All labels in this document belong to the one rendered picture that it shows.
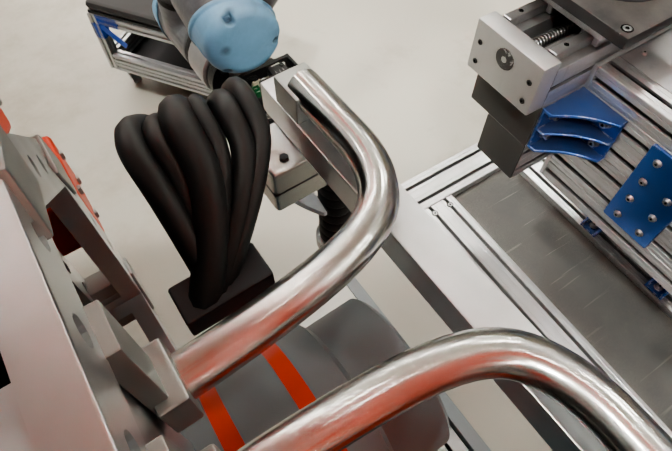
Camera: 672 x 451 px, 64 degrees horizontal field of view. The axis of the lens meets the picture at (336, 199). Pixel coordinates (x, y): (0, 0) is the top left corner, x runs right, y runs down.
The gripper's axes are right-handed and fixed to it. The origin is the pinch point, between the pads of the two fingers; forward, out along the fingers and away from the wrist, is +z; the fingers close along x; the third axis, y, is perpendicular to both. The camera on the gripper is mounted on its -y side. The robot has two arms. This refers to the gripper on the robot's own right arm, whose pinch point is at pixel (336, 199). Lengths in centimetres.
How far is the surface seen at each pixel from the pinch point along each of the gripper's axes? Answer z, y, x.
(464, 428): 21, -75, 18
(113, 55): -121, -67, 1
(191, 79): -99, -68, 16
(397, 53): -86, -83, 86
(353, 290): -18, -75, 17
